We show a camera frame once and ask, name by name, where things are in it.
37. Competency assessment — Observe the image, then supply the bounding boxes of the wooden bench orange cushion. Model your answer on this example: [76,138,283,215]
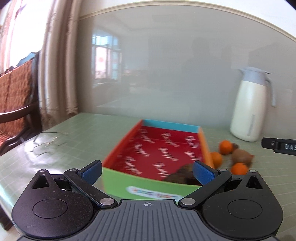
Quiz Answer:
[1,52,43,155]

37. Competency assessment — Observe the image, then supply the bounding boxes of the tangerine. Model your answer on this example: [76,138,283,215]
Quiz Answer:
[230,163,248,175]
[219,140,233,155]
[211,152,223,169]

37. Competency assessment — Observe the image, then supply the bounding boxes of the wire-rimmed eyeglasses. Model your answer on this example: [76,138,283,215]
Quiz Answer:
[30,131,69,156]

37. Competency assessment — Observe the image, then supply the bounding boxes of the white thermos jug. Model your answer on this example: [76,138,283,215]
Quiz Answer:
[230,67,276,142]

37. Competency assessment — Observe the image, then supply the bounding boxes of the colourful cardboard box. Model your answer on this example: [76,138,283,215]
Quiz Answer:
[102,120,214,201]

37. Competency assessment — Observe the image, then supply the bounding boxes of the brown kiwi fruit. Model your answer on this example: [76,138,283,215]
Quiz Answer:
[231,149,254,167]

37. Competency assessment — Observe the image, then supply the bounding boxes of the small brown chestnut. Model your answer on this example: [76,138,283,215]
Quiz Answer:
[232,143,239,150]

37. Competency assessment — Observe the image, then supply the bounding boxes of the beige lace curtain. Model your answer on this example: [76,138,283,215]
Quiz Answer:
[38,1,81,130]

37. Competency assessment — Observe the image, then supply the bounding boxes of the dark water chestnut front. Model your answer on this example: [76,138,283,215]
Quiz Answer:
[163,163,202,186]

